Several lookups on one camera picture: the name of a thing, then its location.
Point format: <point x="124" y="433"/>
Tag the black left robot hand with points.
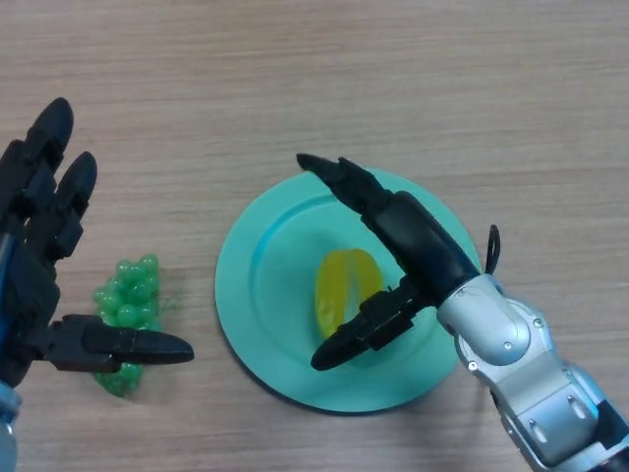
<point x="27" y="285"/>

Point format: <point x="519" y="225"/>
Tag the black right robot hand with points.
<point x="417" y="241"/>

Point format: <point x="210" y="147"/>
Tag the yellow plastic starfruit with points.
<point x="344" y="285"/>

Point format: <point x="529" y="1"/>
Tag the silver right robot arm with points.
<point x="511" y="334"/>

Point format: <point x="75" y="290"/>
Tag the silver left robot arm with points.
<point x="7" y="432"/>

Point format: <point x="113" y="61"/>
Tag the teal green round plate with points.
<point x="280" y="295"/>

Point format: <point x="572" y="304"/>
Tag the green plastic grape bunch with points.
<point x="130" y="290"/>

